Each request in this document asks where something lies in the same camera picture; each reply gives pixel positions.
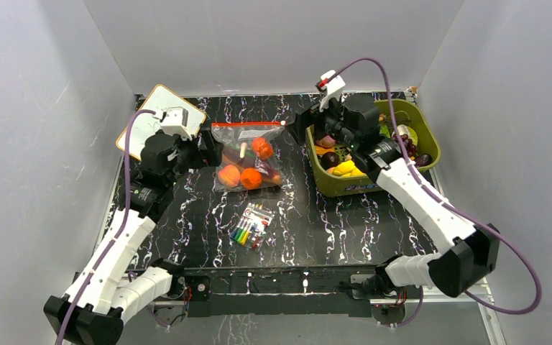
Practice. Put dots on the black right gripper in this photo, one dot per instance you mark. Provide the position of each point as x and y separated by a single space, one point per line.
314 121

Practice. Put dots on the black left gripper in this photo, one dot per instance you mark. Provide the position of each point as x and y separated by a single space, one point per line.
210 156

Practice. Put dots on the toy peach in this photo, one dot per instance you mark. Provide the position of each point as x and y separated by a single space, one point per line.
229 176

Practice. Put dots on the white toy mushroom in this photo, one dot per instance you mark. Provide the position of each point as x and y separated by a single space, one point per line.
243 150

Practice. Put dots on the clear zip bag orange zipper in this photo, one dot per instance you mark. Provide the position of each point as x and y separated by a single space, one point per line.
233 134

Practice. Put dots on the red toy strawberry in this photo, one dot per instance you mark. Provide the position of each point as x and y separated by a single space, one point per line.
262 148

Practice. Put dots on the dark red toy sausage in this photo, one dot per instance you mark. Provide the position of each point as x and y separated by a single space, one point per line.
269 174

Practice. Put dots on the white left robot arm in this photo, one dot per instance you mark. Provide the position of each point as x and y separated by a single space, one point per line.
146 197

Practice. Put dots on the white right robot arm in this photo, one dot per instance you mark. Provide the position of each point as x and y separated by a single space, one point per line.
466 252

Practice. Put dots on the red toy onion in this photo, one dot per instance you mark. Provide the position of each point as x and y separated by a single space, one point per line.
326 142

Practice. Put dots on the dark toy plum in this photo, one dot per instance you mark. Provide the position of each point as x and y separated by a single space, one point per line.
329 160

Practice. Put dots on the yellow toy banana bunch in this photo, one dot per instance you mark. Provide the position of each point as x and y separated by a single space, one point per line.
346 169

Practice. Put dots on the purple toy grapes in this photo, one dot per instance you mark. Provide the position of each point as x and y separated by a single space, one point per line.
409 145

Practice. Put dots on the olive green plastic bin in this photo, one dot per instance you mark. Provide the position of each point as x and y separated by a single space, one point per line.
394 179

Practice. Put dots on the purple toy eggplant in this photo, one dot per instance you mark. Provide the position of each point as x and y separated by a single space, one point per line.
423 160

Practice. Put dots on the pack of coloured markers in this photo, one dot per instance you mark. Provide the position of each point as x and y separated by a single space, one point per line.
251 229

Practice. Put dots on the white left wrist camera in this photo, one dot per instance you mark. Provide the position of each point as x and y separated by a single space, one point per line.
174 121

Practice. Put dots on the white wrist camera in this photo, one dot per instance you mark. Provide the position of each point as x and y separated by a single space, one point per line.
330 85
174 121

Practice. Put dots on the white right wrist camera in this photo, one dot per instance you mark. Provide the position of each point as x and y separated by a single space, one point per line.
330 85

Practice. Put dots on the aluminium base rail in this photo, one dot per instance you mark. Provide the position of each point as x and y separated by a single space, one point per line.
281 285

